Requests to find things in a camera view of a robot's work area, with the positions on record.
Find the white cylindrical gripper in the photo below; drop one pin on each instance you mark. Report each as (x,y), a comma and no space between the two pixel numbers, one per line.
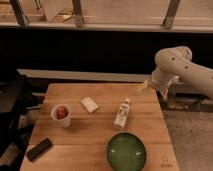
(159,81)

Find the white sponge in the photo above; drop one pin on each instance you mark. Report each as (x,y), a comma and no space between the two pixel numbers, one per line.
(89,104)

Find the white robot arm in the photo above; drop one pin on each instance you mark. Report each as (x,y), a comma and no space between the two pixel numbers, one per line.
(177,61)

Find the green ceramic bowl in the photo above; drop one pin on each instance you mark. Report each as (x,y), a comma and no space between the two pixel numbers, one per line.
(126,152)

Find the white bottle with label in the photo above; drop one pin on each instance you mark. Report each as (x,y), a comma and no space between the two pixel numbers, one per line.
(122,114)

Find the wooden table board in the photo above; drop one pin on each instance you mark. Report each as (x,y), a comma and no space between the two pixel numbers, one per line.
(82,145)

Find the red object in cup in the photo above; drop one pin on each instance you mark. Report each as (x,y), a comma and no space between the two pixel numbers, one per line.
(61,112)

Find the white paper cup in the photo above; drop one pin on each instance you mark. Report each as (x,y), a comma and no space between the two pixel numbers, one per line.
(62,122)

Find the black rectangular block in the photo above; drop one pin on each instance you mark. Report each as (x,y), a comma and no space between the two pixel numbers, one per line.
(38,149)

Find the black chair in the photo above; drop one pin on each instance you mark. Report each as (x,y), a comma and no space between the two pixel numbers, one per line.
(14,99)

